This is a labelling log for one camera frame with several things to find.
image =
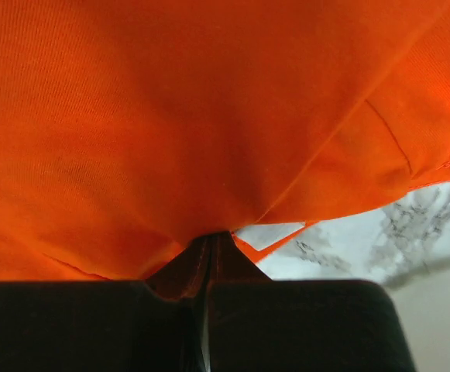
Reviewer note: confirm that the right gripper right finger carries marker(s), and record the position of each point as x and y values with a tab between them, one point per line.
229	264

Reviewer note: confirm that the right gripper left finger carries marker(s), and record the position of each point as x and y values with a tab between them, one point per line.
184	275

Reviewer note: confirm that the orange t shirt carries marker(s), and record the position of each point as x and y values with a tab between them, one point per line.
129	128

